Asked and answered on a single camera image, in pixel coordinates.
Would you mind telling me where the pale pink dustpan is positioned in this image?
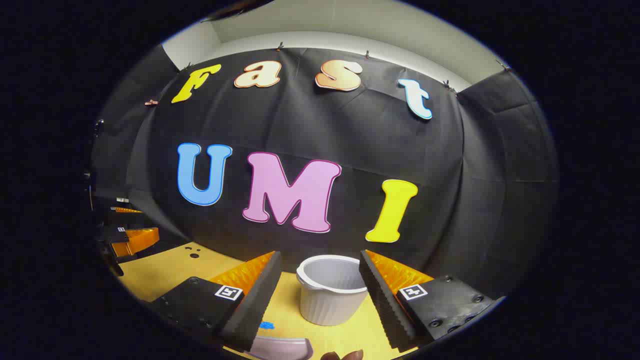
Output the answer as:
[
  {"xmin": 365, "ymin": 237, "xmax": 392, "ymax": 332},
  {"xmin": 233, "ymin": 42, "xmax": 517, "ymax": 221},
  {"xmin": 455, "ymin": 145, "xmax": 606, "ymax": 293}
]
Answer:
[{"xmin": 247, "ymin": 336, "xmax": 314, "ymax": 360}]

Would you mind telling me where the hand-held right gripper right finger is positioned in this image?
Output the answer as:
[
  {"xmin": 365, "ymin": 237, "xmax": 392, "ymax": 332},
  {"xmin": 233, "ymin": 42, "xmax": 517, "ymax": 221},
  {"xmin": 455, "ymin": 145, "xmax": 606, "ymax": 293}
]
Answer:
[{"xmin": 358, "ymin": 249, "xmax": 507, "ymax": 353}]

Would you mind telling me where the white ribbed garbage bin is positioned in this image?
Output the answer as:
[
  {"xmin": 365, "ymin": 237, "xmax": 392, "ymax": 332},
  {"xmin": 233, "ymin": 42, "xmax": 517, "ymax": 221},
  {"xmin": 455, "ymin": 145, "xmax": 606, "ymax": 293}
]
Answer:
[{"xmin": 296, "ymin": 254, "xmax": 371, "ymax": 327}]

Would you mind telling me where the yellow wooden desktop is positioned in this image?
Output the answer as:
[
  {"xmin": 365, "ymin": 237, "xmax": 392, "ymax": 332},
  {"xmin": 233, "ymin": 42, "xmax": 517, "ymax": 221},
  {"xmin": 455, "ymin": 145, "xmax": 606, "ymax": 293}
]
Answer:
[{"xmin": 114, "ymin": 242, "xmax": 423, "ymax": 360}]

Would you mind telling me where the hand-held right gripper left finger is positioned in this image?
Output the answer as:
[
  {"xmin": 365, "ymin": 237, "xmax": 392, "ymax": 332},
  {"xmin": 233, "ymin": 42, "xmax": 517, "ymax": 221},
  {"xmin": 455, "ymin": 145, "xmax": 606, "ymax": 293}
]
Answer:
[{"xmin": 149, "ymin": 251, "xmax": 282, "ymax": 352}]

